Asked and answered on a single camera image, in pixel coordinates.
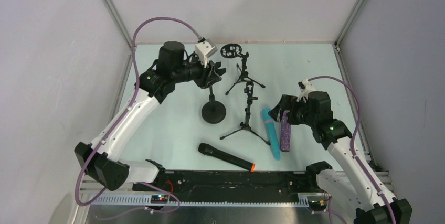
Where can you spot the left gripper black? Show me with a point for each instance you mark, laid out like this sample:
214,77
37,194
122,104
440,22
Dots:
207,76

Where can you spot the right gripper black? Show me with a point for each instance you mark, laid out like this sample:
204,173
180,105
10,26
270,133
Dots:
289,110

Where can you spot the round base clip mic stand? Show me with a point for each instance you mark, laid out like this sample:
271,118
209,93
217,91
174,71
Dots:
213,111

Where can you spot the black microphone orange end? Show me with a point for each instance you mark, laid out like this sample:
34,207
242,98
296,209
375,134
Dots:
208,150

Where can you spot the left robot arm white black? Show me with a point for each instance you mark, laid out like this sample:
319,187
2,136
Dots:
101,158

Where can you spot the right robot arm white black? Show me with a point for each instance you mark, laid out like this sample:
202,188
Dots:
365,198

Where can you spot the tripod stand with double clamp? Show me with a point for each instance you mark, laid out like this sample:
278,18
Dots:
244,125

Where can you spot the purple glitter microphone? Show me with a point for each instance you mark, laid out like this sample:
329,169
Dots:
285,133

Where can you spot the teal blue microphone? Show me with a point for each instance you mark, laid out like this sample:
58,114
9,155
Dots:
271,133

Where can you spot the tripod stand with shock mount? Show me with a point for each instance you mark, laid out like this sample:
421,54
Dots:
232,50

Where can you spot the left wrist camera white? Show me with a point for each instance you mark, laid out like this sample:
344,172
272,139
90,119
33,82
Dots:
204,49

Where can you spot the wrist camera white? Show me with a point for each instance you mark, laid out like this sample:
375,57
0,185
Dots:
204,49
306,87

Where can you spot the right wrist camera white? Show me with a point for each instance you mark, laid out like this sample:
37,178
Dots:
306,87

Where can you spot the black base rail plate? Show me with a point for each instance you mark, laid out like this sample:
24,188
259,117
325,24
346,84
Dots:
236,187

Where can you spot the left aluminium frame post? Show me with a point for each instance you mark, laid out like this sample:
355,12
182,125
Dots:
118,21

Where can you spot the aluminium frame post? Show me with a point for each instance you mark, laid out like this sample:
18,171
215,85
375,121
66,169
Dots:
354,13
118,21

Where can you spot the right aluminium frame post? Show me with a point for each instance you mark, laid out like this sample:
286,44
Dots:
354,13

